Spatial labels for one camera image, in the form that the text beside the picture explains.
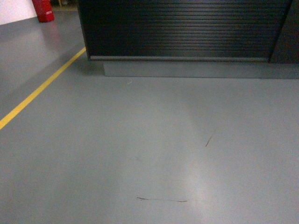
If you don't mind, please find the black checkout counter cabinet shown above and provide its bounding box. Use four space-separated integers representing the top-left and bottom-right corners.
77 0 299 79

